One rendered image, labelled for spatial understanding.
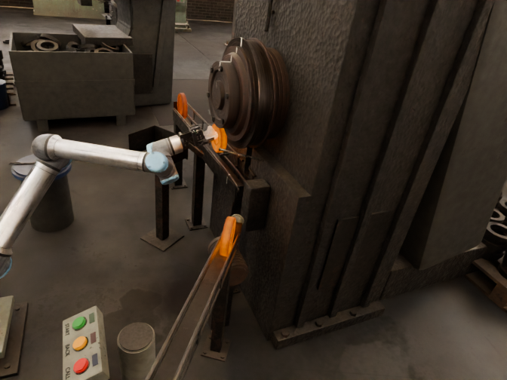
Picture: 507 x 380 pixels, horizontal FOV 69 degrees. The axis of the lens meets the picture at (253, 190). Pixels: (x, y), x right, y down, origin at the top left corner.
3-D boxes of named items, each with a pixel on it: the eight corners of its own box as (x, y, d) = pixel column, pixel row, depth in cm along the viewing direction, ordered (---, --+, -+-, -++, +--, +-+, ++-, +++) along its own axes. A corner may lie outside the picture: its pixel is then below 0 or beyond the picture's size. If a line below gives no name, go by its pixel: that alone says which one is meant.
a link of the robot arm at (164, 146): (152, 167, 185) (145, 148, 187) (176, 158, 187) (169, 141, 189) (149, 160, 176) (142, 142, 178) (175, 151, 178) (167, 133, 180)
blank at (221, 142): (216, 118, 196) (210, 118, 194) (228, 127, 183) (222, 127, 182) (215, 146, 202) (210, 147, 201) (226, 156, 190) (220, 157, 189)
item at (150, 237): (156, 221, 259) (154, 124, 222) (185, 236, 249) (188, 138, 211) (133, 235, 244) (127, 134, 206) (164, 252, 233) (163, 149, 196)
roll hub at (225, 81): (216, 114, 178) (219, 53, 164) (236, 138, 157) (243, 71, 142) (204, 114, 176) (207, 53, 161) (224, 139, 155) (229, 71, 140)
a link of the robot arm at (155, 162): (23, 126, 167) (168, 149, 162) (39, 136, 179) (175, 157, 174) (15, 151, 164) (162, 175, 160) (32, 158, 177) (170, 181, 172)
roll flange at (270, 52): (244, 123, 198) (255, 29, 174) (284, 163, 163) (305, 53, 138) (227, 124, 194) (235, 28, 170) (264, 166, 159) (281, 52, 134)
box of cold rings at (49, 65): (121, 99, 455) (117, 30, 415) (136, 125, 395) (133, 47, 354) (24, 102, 409) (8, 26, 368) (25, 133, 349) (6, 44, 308)
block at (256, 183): (259, 219, 180) (265, 176, 167) (265, 229, 174) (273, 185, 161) (238, 222, 175) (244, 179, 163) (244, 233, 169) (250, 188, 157)
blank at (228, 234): (230, 255, 150) (222, 253, 151) (237, 217, 151) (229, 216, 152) (226, 259, 135) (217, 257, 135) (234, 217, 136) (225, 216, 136)
